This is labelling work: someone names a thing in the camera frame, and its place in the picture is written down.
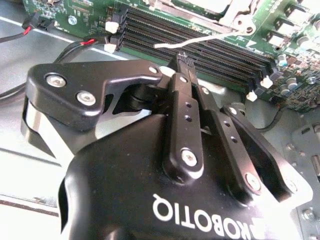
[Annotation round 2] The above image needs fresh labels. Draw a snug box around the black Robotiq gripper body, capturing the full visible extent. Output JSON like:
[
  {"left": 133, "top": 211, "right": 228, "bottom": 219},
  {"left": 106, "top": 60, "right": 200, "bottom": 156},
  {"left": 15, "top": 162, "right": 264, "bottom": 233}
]
[{"left": 57, "top": 114, "right": 288, "bottom": 240}]

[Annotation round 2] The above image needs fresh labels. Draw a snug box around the silver CPU plate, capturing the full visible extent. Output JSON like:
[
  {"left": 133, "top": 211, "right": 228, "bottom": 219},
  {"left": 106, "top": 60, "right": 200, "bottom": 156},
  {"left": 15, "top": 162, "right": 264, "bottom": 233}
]
[{"left": 172, "top": 0, "right": 228, "bottom": 13}]

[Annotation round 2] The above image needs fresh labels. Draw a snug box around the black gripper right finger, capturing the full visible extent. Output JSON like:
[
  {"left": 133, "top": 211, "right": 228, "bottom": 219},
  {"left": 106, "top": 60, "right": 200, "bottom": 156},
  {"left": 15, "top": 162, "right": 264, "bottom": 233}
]
[{"left": 184, "top": 56, "right": 315, "bottom": 205}]

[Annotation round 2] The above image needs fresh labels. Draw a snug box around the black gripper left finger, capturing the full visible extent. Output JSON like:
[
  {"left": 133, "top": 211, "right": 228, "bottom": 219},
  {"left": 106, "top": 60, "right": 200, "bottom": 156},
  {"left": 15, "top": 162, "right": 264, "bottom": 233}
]
[{"left": 20, "top": 51, "right": 205, "bottom": 185}]

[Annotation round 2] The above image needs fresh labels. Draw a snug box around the thin metal locking lever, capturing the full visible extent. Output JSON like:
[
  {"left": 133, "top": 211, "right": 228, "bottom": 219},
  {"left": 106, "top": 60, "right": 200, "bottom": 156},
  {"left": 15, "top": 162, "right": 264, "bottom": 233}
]
[{"left": 153, "top": 30, "right": 252, "bottom": 50}]

